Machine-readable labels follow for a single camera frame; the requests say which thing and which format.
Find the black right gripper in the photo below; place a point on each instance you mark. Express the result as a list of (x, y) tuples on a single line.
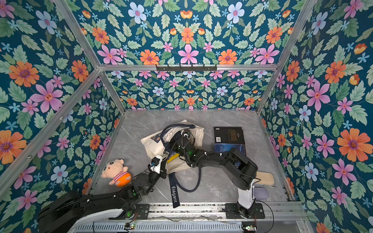
[(180, 141)]

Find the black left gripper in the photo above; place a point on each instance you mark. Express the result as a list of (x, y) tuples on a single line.
[(162, 168)]

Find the cream canvas tote bag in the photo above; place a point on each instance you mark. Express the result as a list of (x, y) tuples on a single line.
[(159, 143)]

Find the blue green spine book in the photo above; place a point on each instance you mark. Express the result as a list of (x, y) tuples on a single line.
[(223, 147)]

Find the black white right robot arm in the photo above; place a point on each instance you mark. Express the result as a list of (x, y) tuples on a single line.
[(237, 166)]

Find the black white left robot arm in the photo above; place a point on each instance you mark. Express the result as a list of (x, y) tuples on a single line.
[(61, 215)]

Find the yellow spine book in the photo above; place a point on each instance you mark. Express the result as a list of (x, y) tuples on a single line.
[(173, 157)]

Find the pink plush pig toy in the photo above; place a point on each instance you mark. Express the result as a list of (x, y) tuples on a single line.
[(117, 172)]

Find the beige sponge block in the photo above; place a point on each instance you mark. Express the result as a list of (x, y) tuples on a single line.
[(265, 178)]

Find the purple flat pad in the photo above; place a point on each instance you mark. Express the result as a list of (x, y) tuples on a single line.
[(261, 193)]

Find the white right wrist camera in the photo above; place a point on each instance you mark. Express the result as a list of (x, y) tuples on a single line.
[(187, 135)]

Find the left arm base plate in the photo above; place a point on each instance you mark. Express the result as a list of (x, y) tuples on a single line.
[(139, 211)]

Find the aluminium front rail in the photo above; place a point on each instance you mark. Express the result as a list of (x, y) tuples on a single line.
[(280, 217)]

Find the metal hook rail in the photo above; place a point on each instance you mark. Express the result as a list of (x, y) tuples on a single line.
[(182, 68)]

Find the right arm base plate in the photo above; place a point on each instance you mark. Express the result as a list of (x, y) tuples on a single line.
[(236, 211)]

